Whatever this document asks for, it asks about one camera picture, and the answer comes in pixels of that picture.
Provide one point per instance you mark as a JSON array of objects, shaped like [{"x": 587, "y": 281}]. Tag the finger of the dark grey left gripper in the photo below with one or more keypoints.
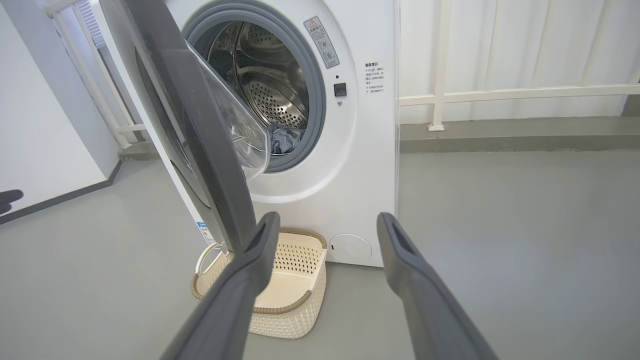
[
  {"x": 5, "y": 210},
  {"x": 11, "y": 196}
]

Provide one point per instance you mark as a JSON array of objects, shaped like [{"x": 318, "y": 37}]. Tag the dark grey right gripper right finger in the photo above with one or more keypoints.
[{"x": 425, "y": 310}]

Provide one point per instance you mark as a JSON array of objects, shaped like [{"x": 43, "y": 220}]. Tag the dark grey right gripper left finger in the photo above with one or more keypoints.
[{"x": 230, "y": 310}]

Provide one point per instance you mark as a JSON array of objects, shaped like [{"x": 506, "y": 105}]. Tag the blue garment orange waffle print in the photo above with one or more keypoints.
[{"x": 276, "y": 148}]

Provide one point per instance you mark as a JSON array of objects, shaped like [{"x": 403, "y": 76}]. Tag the blue bear-print garment white lining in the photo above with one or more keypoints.
[{"x": 285, "y": 134}]

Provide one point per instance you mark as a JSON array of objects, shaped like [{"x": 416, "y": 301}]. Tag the black round glass washer door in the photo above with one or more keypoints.
[{"x": 200, "y": 125}]

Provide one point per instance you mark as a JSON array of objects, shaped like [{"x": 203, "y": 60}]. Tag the white front-load washing machine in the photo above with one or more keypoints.
[{"x": 360, "y": 175}]

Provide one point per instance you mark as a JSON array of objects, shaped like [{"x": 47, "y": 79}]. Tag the black door latch socket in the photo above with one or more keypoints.
[{"x": 340, "y": 89}]

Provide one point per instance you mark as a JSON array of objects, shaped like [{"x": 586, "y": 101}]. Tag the perforated steel washer drum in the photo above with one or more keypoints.
[{"x": 270, "y": 75}]

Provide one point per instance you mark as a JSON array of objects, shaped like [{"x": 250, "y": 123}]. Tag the cream laundry basket brown rim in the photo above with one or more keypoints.
[{"x": 295, "y": 295}]

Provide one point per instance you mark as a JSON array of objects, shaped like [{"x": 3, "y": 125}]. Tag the blue energy label sticker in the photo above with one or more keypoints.
[{"x": 205, "y": 234}]

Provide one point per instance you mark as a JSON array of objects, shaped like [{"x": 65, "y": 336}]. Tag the round white drain filter cover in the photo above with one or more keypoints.
[{"x": 350, "y": 248}]

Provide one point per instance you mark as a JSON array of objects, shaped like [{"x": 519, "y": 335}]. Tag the white metal railing slanted posts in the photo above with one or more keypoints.
[{"x": 85, "y": 75}]

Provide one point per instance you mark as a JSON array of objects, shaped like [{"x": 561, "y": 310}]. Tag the white louvred vent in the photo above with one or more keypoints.
[{"x": 94, "y": 22}]

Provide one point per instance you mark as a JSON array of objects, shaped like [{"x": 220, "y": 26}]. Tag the grey warning sticker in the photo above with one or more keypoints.
[{"x": 321, "y": 42}]

